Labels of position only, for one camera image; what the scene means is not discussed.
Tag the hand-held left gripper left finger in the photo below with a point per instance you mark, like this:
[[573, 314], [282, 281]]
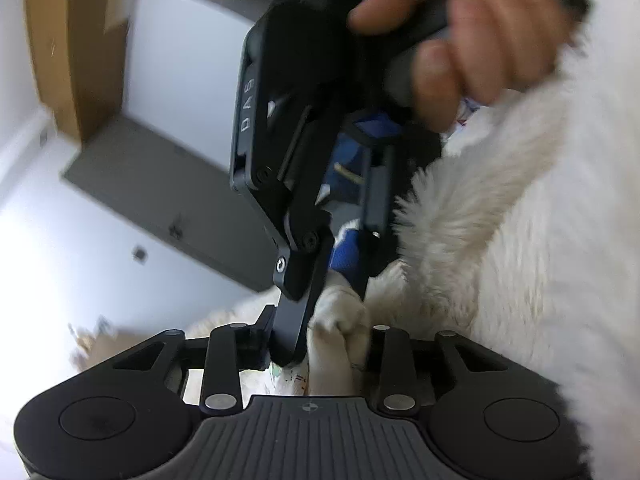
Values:
[[252, 340]]

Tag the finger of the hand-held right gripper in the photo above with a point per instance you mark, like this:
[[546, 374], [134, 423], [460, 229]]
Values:
[[300, 300], [375, 200]]

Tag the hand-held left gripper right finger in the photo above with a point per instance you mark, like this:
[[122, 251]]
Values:
[[392, 355]]

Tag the animal print cream garment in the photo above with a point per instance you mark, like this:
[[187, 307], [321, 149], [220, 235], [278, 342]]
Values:
[[292, 384]]

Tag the person's right hand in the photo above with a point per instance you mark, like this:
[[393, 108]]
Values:
[[500, 35]]

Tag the dark blue bag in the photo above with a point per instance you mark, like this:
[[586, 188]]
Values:
[[345, 152]]

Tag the grey door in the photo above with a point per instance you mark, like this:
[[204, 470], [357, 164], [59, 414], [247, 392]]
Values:
[[165, 185]]

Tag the fluffy cream blanket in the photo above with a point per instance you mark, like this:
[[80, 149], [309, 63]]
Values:
[[525, 260]]

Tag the black wall switch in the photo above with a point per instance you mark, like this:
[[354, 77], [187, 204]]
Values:
[[140, 254]]

